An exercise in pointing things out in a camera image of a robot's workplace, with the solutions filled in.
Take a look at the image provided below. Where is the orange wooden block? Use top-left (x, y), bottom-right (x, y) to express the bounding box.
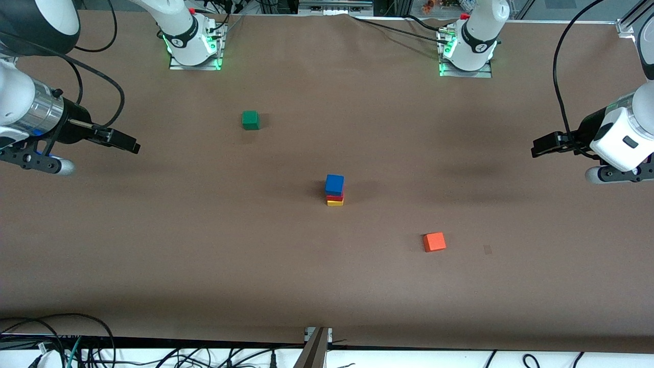
top-left (423, 232), bottom-right (447, 253)

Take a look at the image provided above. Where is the brown table cover sheet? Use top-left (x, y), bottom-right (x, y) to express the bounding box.
top-left (0, 9), bottom-right (654, 353)

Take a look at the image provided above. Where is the dark slanted support beam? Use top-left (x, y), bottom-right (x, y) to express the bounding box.
top-left (294, 327), bottom-right (330, 368)

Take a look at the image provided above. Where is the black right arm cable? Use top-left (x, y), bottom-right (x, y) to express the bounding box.
top-left (0, 0), bottom-right (126, 131)

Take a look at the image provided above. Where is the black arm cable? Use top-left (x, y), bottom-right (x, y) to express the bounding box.
top-left (0, 0), bottom-right (126, 131)
top-left (553, 0), bottom-right (606, 154)

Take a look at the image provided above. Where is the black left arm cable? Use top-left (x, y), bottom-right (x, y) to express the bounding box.
top-left (553, 0), bottom-right (606, 154)

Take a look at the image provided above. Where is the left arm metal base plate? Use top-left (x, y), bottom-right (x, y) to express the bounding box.
top-left (438, 26), bottom-right (493, 78)

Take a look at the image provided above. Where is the aluminium frame profile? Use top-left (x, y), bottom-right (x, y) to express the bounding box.
top-left (616, 0), bottom-right (654, 37)
top-left (299, 0), bottom-right (373, 16)

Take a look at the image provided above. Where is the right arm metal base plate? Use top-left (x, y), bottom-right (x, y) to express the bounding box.
top-left (169, 14), bottom-right (226, 71)

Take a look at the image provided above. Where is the black cable on table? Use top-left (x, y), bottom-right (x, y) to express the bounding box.
top-left (404, 14), bottom-right (450, 32)
top-left (350, 17), bottom-right (450, 44)

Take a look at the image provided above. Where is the black looped floor cable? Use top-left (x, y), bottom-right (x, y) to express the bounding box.
top-left (0, 313), bottom-right (117, 368)

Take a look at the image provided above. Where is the teal floor cable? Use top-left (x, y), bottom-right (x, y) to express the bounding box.
top-left (65, 336), bottom-right (82, 368)

